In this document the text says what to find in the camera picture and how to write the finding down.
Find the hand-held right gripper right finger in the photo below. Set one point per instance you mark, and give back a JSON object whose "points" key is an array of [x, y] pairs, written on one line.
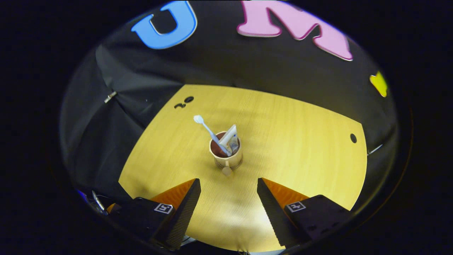
{"points": [[274, 216]]}

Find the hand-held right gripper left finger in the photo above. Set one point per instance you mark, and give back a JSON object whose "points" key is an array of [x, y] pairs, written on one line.
{"points": [[184, 216]]}

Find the beige cup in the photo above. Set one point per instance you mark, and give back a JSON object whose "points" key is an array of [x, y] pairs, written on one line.
{"points": [[231, 161]]}

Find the light blue toothbrush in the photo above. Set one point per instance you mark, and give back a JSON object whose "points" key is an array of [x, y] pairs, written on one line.
{"points": [[208, 131]]}

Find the white toothpaste tube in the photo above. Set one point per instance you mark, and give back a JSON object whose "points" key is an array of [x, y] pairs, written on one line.
{"points": [[229, 136]]}

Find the wooden desktop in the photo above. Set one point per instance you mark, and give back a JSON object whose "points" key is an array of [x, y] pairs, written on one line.
{"points": [[300, 141]]}

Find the white cloth clip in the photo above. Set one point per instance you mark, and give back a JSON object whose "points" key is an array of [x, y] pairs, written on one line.
{"points": [[110, 96]]}

